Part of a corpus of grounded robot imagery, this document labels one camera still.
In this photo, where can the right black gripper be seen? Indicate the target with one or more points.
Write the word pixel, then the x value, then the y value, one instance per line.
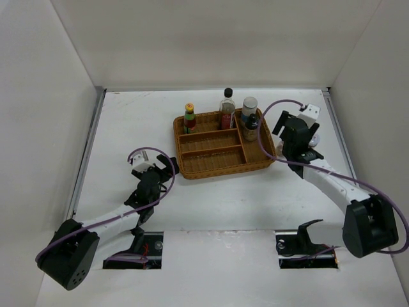
pixel 282 122

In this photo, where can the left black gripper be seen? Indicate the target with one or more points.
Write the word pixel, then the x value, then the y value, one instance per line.
pixel 165 173

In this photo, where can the black cap pepper grinder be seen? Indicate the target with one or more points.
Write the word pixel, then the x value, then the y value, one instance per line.
pixel 250 128

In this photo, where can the yellow cap red sauce bottle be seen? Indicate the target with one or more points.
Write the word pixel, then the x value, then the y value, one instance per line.
pixel 189 121

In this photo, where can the silver cap blue spice jar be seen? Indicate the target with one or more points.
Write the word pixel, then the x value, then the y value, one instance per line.
pixel 249 107

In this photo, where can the black cap clear sauce bottle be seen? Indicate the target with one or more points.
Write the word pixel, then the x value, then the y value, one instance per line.
pixel 227 110

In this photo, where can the pink cap spice jar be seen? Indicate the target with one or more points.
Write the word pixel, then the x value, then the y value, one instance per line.
pixel 279 148

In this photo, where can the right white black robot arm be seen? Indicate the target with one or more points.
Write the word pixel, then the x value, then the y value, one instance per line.
pixel 369 223

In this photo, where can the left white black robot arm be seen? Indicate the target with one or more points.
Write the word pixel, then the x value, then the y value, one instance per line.
pixel 114 240

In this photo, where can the clear lid red label jar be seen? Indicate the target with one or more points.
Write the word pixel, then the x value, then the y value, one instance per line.
pixel 314 141

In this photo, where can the brown wicker divided tray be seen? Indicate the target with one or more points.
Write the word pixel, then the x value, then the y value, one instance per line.
pixel 211 152

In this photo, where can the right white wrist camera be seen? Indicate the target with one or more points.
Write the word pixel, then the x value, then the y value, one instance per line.
pixel 309 114

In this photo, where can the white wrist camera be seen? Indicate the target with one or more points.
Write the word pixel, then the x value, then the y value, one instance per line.
pixel 309 114
pixel 139 161

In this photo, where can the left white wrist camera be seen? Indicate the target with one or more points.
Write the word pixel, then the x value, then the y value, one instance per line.
pixel 139 161

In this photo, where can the right aluminium table rail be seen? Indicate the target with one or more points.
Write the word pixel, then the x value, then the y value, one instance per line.
pixel 332 144

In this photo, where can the aluminium table rail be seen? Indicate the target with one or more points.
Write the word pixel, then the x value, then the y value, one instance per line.
pixel 332 144
pixel 73 200

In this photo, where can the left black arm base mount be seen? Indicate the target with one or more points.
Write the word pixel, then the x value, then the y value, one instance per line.
pixel 144 253

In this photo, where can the left aluminium table rail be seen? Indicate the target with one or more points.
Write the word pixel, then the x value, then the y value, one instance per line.
pixel 73 200

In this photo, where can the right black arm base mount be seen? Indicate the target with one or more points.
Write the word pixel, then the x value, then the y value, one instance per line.
pixel 296 251

